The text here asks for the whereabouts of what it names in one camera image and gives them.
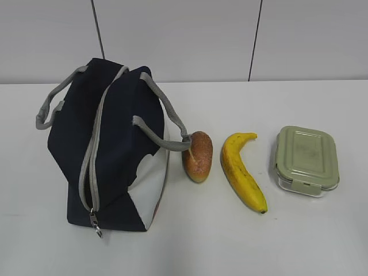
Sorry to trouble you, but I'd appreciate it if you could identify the brown bread roll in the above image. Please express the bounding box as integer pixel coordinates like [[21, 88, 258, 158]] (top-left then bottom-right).
[[182, 131, 213, 183]]

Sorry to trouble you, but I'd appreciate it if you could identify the yellow banana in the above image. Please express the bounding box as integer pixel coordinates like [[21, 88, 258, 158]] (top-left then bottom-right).
[[220, 133, 268, 214]]

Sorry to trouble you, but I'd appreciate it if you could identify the navy blue lunch bag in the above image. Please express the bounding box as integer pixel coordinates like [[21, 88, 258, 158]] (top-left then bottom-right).
[[35, 58, 191, 236]]

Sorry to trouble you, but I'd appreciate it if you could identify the green lid glass container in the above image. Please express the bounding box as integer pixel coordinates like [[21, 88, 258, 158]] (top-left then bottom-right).
[[271, 126, 340, 198]]

